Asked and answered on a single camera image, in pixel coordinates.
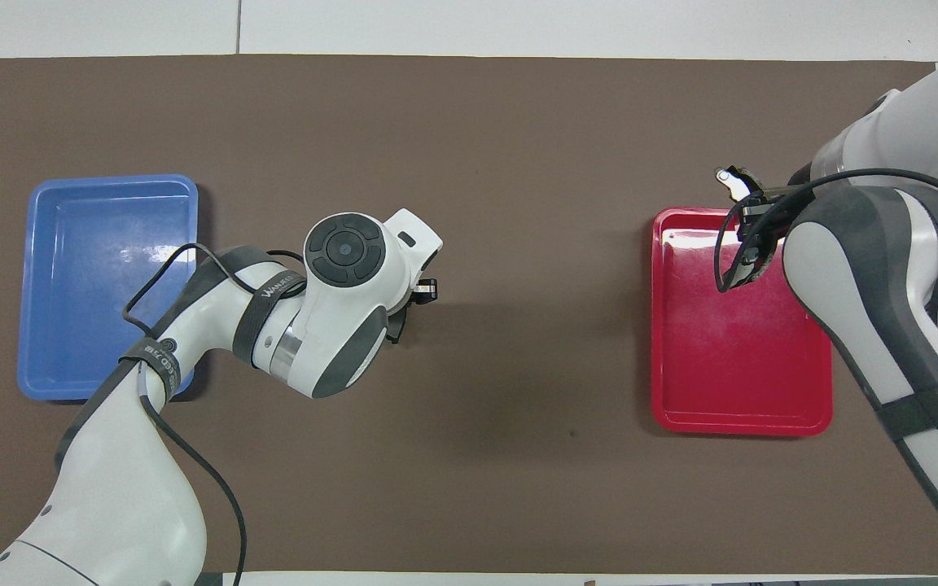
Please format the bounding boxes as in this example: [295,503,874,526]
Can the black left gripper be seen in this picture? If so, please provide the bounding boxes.
[386,278,440,345]

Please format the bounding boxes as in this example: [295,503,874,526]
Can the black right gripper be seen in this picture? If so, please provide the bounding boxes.
[739,184,813,255]

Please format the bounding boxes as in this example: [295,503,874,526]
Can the red plastic tray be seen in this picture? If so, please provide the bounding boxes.
[651,207,835,438]

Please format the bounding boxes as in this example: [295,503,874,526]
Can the brown table mat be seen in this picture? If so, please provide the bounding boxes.
[0,55,938,575]

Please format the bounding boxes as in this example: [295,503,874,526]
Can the blue plastic tray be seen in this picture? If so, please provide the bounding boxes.
[16,173,199,403]

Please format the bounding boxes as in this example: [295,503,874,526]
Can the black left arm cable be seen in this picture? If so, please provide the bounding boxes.
[122,242,309,586]

